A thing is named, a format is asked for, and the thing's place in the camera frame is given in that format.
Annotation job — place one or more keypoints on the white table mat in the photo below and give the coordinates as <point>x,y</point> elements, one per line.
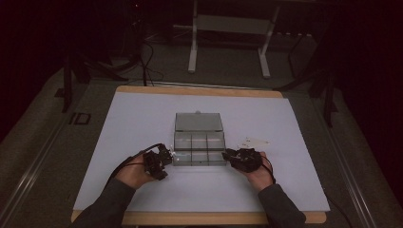
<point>202,104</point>

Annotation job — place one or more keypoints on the person's right hand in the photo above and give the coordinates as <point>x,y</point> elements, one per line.
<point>261,177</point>

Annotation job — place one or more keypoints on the black tripod stand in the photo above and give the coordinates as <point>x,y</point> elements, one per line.
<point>328,98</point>
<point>68,82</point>

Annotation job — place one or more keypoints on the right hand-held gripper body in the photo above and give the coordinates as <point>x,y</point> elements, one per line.
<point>248,160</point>

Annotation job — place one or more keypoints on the clear plastic compartment box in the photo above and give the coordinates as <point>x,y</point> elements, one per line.
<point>199,148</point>

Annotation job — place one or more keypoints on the person's left hand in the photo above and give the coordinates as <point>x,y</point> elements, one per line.
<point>134,174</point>

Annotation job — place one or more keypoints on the white metal stand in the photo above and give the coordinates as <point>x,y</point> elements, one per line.
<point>233,24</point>

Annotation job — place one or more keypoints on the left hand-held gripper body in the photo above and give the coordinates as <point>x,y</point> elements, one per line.
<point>153,164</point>

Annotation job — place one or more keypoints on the metal floor rail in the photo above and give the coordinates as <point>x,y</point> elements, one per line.
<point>30,171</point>
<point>351,177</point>

